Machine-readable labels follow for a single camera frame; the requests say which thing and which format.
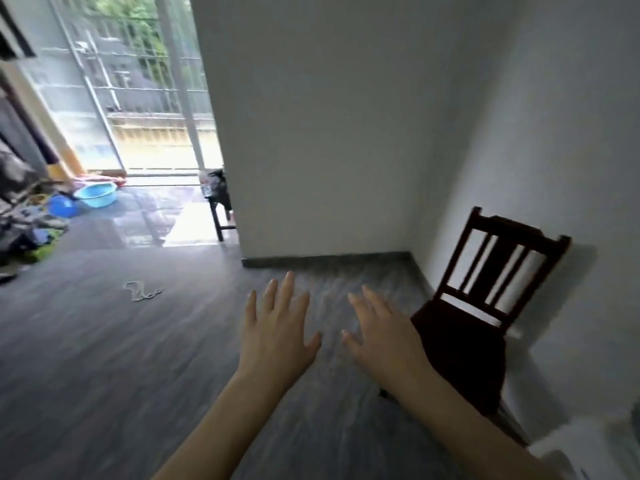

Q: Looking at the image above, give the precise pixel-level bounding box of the person's left hand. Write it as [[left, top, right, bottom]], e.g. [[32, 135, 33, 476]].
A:
[[235, 271, 323, 391]]

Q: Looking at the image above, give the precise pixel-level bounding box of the person's right hand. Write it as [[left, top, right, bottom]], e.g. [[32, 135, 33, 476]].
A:
[[341, 284, 436, 395]]

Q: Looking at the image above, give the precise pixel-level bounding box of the person's right forearm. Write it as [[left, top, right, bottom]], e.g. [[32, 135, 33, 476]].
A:
[[397, 367, 561, 480]]

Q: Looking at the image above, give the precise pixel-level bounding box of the person's left forearm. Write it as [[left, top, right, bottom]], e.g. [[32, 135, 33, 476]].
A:
[[152, 369, 283, 480]]

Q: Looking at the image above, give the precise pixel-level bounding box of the dark wooden chair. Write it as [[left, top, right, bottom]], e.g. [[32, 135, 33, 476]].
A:
[[379, 206, 573, 418]]

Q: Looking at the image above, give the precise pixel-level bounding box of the dark wooden stool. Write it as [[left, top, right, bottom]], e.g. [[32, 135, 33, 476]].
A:
[[207, 194, 239, 243]]

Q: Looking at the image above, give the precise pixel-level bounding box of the black cloth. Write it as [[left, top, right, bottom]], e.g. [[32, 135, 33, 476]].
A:
[[207, 168, 231, 208]]

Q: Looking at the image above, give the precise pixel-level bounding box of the light blue plastic basin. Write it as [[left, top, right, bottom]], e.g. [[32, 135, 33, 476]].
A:
[[73, 182, 119, 209]]

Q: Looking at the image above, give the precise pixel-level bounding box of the pink plastic basin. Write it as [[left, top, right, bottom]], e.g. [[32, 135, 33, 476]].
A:
[[72, 175, 126, 191]]

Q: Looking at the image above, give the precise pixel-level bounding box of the blue plastic bag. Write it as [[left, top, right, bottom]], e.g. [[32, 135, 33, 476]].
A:
[[47, 194, 81, 219]]

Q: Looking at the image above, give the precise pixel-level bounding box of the pile of mixed clothes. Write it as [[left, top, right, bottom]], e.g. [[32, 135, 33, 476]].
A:
[[0, 204, 69, 268]]

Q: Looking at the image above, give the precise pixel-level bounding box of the glass sliding door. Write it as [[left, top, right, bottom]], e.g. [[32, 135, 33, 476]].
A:
[[15, 0, 223, 177]]

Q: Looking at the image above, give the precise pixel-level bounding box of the white cord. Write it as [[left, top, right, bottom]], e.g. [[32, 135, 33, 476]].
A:
[[123, 280, 164, 303]]

